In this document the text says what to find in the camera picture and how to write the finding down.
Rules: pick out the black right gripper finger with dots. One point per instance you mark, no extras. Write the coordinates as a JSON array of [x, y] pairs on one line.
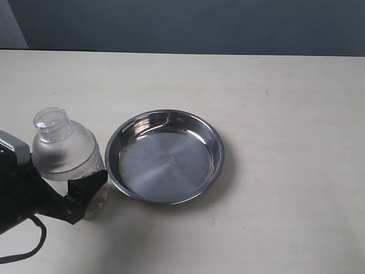
[[86, 196]]

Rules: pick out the round stainless steel plate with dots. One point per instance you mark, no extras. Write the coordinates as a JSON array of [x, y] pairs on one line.
[[164, 157]]

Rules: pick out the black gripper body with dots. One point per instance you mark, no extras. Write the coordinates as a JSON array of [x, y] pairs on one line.
[[25, 193]]

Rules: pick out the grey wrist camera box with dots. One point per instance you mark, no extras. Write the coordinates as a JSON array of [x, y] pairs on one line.
[[19, 148]]

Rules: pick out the clear plastic shaker bottle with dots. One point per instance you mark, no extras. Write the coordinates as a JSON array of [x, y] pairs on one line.
[[63, 149]]

